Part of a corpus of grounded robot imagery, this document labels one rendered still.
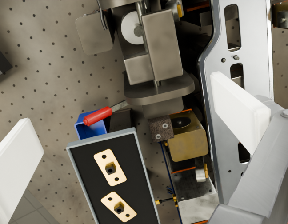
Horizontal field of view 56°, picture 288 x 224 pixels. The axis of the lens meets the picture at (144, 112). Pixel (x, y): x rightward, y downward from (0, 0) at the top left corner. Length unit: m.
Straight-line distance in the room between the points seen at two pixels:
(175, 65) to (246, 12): 0.28
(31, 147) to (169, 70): 0.31
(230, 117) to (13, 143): 0.13
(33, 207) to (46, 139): 1.23
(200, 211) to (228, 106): 0.58
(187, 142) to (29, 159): 0.49
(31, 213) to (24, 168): 2.13
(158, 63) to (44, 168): 0.81
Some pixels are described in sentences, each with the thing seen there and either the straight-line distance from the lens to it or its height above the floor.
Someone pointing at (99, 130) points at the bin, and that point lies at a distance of 1.04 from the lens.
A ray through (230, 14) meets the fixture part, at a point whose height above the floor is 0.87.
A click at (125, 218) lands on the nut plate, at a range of 0.65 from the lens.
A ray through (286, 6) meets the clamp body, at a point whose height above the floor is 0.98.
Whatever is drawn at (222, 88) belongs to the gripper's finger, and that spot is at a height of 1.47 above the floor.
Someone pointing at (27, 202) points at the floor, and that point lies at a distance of 2.25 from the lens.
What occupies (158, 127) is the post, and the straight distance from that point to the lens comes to 0.59.
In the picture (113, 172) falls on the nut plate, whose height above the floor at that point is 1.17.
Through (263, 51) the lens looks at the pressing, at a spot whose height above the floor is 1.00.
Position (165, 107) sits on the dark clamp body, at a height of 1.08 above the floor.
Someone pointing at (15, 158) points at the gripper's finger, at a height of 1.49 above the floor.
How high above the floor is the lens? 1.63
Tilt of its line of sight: 67 degrees down
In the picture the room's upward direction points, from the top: 169 degrees clockwise
